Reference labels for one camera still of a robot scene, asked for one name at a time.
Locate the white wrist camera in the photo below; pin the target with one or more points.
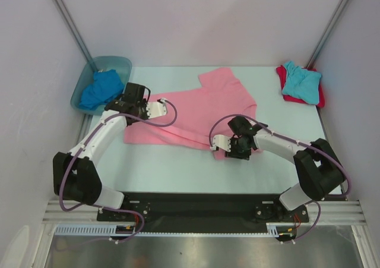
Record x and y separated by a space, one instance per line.
220 141
156 109

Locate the teal folded t shirt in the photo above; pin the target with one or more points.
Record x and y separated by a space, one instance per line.
301 83

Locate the red folded t shirt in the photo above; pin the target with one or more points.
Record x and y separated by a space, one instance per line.
282 75

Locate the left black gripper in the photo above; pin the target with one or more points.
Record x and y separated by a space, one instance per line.
143 104

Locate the front aluminium rail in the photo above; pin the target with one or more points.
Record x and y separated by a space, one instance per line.
332 213

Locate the left aluminium corner post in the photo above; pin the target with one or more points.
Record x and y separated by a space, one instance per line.
73 29

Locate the slotted cable duct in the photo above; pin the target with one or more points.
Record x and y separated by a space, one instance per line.
94 230
283 230

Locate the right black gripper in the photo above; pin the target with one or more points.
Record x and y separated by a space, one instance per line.
236 150

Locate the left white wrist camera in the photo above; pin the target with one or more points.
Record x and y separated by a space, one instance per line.
156 109

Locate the aluminium corner post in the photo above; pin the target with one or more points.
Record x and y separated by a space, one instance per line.
73 29
328 31

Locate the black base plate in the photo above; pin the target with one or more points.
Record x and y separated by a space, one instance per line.
203 213

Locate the left slotted cable duct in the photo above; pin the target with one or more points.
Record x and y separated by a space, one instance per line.
94 230

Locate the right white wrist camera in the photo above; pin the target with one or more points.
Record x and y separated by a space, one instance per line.
220 141

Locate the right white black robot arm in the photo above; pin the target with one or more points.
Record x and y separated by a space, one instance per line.
317 167

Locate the pink t shirt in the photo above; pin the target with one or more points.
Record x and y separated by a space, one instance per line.
198 111

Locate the blue crumpled t shirt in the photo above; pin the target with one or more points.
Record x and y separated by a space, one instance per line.
105 87

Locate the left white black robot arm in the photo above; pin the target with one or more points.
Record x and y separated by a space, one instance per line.
76 180

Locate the right slotted cable duct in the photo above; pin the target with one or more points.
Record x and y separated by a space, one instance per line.
283 230

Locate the right aluminium corner post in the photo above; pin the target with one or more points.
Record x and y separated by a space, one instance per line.
328 31

